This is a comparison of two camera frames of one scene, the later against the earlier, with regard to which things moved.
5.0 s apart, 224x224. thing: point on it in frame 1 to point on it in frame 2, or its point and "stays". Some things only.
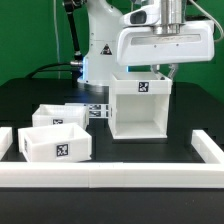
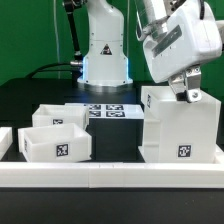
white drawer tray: (56, 114) stays
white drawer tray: (54, 142) stays
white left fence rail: (6, 140) stays
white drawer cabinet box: (139, 105) to (175, 131)
